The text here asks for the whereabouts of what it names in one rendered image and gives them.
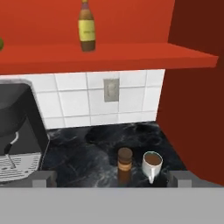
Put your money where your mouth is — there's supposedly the red open cabinet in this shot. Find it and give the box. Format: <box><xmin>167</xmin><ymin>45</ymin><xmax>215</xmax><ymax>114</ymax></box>
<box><xmin>0</xmin><ymin>0</ymin><xmax>224</xmax><ymax>187</ymax></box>

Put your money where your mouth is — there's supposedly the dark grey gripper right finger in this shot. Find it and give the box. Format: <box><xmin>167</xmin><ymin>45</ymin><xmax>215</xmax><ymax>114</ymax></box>
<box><xmin>166</xmin><ymin>170</ymin><xmax>215</xmax><ymax>188</ymax></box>

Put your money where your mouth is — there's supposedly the black coffee machine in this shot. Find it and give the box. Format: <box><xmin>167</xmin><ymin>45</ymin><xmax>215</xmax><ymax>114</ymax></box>
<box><xmin>0</xmin><ymin>79</ymin><xmax>51</xmax><ymax>186</ymax></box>

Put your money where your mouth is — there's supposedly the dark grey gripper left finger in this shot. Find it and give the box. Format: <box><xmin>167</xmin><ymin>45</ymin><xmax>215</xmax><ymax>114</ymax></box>
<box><xmin>31</xmin><ymin>170</ymin><xmax>58</xmax><ymax>188</ymax></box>

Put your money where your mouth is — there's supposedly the white mug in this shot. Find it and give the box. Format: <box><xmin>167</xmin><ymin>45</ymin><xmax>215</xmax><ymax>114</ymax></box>
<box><xmin>142</xmin><ymin>150</ymin><xmax>164</xmax><ymax>185</ymax></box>

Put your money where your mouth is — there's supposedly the grey wall switch plate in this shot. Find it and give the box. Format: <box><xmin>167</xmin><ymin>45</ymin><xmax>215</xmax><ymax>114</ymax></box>
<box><xmin>103</xmin><ymin>78</ymin><xmax>120</xmax><ymax>102</ymax></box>

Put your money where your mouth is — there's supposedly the brown spice bottle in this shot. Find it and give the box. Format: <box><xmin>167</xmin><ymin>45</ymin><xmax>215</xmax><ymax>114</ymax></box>
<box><xmin>116</xmin><ymin>147</ymin><xmax>134</xmax><ymax>187</ymax></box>

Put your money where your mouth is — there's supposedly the brown bottle with yellow label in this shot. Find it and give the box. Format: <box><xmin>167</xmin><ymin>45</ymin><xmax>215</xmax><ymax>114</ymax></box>
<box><xmin>77</xmin><ymin>0</ymin><xmax>97</xmax><ymax>53</ymax></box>

